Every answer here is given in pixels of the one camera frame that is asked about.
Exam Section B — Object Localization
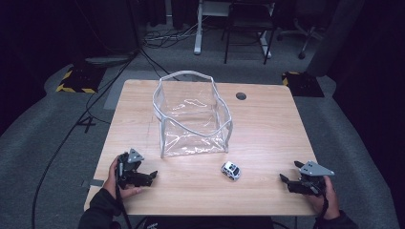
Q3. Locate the clear plastic bag white trim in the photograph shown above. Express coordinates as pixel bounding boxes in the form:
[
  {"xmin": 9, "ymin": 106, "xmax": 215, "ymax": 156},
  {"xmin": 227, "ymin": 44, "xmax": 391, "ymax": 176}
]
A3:
[{"xmin": 152, "ymin": 70, "xmax": 234, "ymax": 159}]

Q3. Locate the grey tape strip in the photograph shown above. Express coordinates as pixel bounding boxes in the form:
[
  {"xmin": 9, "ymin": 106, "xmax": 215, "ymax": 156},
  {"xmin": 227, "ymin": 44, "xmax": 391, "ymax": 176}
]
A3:
[{"xmin": 80, "ymin": 178, "xmax": 105, "ymax": 189}]

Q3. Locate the small white toy car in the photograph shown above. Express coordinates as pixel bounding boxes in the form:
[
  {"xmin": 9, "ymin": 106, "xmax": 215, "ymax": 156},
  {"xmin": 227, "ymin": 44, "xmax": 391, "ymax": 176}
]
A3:
[{"xmin": 221, "ymin": 160, "xmax": 242, "ymax": 181}]

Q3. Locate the yellow-black striped base plate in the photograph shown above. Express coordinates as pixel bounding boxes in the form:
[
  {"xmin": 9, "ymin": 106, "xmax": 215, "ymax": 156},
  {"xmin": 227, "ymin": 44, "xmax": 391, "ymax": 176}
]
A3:
[
  {"xmin": 281, "ymin": 71, "xmax": 326, "ymax": 98},
  {"xmin": 55, "ymin": 64, "xmax": 107, "ymax": 94}
]

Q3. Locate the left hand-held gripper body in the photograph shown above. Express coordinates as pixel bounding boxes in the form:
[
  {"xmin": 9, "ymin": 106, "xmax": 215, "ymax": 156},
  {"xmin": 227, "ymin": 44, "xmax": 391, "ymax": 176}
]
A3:
[{"xmin": 116, "ymin": 148, "xmax": 146, "ymax": 189}]

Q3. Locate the person's right hand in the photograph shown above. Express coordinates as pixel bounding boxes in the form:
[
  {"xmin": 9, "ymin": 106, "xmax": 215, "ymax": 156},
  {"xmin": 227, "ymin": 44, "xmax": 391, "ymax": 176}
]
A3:
[{"xmin": 306, "ymin": 176, "xmax": 341, "ymax": 221}]

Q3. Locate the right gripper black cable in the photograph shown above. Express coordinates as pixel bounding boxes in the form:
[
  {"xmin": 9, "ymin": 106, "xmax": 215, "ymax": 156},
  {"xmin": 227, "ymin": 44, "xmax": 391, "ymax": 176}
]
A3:
[{"xmin": 315, "ymin": 194, "xmax": 330, "ymax": 229}]

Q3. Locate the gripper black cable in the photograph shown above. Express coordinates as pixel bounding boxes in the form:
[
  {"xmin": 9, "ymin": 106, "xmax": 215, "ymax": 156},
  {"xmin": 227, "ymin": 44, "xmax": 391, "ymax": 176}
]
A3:
[
  {"xmin": 116, "ymin": 160, "xmax": 133, "ymax": 229},
  {"xmin": 315, "ymin": 194, "xmax": 330, "ymax": 229}
]

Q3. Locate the long black floor cable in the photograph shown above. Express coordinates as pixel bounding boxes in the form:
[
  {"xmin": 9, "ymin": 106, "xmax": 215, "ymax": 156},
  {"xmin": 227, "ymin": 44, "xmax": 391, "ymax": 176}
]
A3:
[{"xmin": 31, "ymin": 47, "xmax": 142, "ymax": 229}]

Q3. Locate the office chair with castors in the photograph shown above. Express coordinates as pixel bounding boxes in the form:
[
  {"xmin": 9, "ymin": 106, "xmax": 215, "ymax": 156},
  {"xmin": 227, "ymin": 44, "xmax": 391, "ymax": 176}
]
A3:
[{"xmin": 276, "ymin": 0, "xmax": 327, "ymax": 61}]

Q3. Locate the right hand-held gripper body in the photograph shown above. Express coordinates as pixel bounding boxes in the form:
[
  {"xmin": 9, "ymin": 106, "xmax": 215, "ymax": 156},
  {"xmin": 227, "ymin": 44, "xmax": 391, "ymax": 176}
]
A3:
[{"xmin": 297, "ymin": 160, "xmax": 336, "ymax": 197}]

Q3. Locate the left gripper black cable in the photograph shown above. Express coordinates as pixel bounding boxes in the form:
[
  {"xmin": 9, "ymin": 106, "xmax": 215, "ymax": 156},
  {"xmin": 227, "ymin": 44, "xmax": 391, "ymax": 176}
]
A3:
[{"xmin": 116, "ymin": 160, "xmax": 133, "ymax": 229}]

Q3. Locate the grey curtain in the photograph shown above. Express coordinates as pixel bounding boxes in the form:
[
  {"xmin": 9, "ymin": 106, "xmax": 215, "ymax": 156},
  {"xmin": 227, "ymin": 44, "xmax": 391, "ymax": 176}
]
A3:
[{"xmin": 306, "ymin": 0, "xmax": 366, "ymax": 77}]

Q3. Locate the person's left hand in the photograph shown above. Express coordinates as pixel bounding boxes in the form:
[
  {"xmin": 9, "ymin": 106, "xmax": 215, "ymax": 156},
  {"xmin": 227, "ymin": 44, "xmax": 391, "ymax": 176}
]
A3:
[{"xmin": 103, "ymin": 156, "xmax": 144, "ymax": 200}]

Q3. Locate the black tape cross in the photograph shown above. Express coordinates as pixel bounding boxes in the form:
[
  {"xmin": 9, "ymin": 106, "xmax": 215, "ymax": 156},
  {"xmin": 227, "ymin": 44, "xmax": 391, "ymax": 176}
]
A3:
[{"xmin": 75, "ymin": 115, "xmax": 96, "ymax": 135}]

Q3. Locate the black metal chair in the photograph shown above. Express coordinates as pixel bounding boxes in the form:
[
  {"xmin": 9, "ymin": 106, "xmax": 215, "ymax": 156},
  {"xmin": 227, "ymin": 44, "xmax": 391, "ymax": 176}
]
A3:
[{"xmin": 221, "ymin": 0, "xmax": 277, "ymax": 66}]

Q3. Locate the bundle of floor cables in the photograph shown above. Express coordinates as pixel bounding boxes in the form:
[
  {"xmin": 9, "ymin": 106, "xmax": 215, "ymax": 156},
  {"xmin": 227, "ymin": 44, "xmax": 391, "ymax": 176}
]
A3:
[{"xmin": 142, "ymin": 18, "xmax": 199, "ymax": 50}]

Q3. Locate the white desk frame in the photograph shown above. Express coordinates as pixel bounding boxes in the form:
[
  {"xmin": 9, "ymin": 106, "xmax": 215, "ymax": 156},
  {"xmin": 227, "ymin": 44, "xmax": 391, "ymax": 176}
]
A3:
[{"xmin": 193, "ymin": 0, "xmax": 273, "ymax": 60}]

